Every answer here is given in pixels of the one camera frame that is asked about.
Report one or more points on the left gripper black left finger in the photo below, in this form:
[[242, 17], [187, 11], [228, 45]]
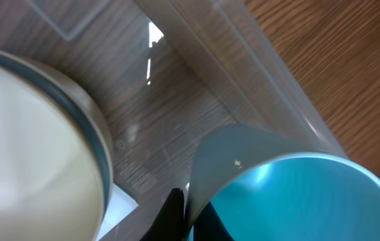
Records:
[[168, 224]]

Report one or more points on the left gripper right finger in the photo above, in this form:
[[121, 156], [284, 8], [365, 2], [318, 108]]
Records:
[[209, 227]]

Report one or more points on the small light blue cup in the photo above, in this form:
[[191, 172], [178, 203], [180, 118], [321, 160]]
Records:
[[266, 187]]

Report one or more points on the cream bowl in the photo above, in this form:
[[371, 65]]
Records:
[[50, 187], [100, 120]]

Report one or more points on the clear plastic storage bin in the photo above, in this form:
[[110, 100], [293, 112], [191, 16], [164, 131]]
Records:
[[146, 81]]

